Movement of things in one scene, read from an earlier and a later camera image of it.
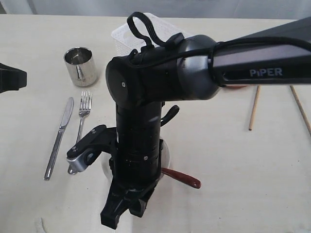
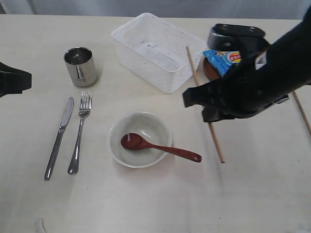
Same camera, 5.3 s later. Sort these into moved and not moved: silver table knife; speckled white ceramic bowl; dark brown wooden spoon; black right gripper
Moved: dark brown wooden spoon; black right gripper; speckled white ceramic bowl
Not moved: silver table knife
